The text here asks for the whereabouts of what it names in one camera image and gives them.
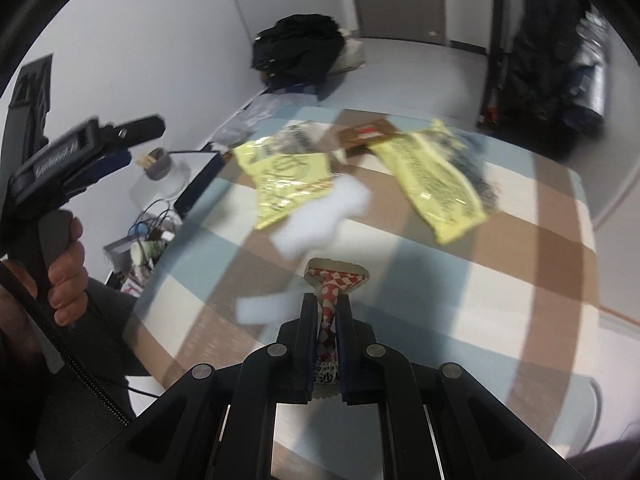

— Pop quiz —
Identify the brown packet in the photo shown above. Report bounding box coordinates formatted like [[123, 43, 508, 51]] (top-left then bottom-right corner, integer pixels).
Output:
[[327, 117, 401, 161]]

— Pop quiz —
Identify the black hanging coat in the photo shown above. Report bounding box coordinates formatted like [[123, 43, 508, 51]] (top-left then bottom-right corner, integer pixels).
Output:
[[492, 0, 591, 161]]

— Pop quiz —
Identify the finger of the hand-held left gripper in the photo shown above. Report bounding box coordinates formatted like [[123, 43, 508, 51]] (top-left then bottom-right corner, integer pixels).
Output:
[[75, 149, 132, 195], [97, 115, 167, 152]]

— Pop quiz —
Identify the large yellow plastic wrapper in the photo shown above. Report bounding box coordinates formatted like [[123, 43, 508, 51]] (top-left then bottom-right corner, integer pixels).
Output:
[[367, 119, 501, 246]]

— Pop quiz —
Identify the person's left hand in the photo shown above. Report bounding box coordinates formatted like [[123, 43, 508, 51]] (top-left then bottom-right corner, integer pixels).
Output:
[[46, 216, 91, 328]]

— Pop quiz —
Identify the beige bag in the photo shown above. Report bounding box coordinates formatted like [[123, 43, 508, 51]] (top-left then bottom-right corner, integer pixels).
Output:
[[332, 30, 367, 73]]

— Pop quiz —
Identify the white bedside table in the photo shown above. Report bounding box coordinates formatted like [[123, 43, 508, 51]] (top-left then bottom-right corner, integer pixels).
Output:
[[102, 147, 226, 301]]

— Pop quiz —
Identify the tangle of cables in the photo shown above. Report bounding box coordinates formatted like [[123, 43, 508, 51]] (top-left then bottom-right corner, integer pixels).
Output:
[[127, 199, 181, 246]]

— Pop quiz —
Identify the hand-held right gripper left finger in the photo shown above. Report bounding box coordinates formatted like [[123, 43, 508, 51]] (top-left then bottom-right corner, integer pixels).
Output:
[[67, 292, 321, 480]]

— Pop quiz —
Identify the silver folded umbrella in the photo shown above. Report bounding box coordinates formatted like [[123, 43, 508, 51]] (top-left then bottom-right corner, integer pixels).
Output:
[[565, 10, 613, 138]]

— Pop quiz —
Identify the black cable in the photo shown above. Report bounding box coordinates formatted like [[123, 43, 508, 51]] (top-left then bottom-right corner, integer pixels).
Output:
[[0, 260, 133, 426]]

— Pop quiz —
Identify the black clothing pile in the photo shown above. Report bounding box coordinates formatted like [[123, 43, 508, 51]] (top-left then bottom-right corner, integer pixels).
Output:
[[250, 14, 348, 101]]

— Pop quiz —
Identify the small yellow plastic wrapper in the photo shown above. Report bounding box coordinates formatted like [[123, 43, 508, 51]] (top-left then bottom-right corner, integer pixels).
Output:
[[234, 122, 335, 232]]

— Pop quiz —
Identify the white jar with grey lid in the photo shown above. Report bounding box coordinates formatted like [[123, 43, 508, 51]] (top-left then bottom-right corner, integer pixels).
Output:
[[129, 147, 190, 211]]

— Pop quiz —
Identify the person's leg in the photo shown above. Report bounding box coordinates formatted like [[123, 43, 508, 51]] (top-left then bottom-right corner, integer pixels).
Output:
[[75, 277, 166, 411]]

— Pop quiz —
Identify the black flat device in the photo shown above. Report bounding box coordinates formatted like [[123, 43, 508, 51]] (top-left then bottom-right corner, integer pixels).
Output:
[[172, 152, 230, 218]]

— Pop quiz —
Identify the wide white foam piece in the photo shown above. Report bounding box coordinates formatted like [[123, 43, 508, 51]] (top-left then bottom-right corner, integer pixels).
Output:
[[267, 175, 373, 261]]

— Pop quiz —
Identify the clear plastic bag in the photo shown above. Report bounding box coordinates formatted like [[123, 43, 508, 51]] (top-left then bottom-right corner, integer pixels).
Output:
[[212, 91, 301, 148]]

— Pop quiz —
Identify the red checked snack wrapper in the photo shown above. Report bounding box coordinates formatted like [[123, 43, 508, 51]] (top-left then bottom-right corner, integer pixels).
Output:
[[304, 258, 370, 401]]

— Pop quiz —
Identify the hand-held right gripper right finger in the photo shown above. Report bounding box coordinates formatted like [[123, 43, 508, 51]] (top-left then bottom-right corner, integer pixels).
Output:
[[335, 294, 591, 480]]

